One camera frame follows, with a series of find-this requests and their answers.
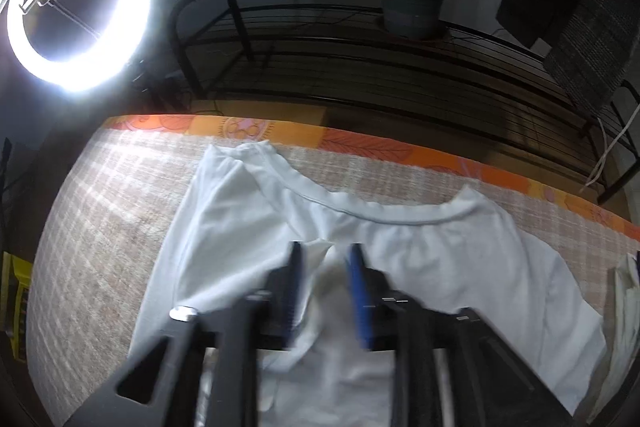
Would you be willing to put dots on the yellow crate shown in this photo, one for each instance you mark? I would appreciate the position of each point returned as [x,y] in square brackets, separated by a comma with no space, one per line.
[16,275]

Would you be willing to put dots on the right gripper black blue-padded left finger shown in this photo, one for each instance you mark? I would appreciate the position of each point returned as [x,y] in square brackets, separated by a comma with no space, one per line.
[159,382]

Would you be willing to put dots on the white clip-on desk lamp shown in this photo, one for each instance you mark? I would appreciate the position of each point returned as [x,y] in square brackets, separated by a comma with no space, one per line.
[596,171]

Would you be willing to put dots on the round ring light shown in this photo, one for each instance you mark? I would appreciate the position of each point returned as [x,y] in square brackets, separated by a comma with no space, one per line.
[105,59]

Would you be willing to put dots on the green potted plant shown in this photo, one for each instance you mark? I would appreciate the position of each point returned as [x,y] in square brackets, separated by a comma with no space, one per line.
[417,19]

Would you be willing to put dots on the plaid beige bed cover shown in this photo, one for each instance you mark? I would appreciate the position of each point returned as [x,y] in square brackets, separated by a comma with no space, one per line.
[110,217]

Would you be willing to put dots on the black metal clothes rack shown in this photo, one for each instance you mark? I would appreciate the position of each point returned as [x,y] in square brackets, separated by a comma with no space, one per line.
[485,84]

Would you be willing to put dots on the grey plaid hanging coat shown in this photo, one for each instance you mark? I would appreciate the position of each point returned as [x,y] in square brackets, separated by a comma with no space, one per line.
[591,56]

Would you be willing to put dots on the white t-shirt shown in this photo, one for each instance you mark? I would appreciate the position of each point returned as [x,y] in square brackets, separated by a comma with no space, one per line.
[246,205]

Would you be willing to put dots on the white folded garment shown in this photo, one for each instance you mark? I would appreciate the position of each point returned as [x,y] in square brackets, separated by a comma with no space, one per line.
[622,328]

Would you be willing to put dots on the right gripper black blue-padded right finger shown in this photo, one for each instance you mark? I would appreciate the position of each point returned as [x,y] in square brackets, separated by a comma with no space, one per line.
[450,369]

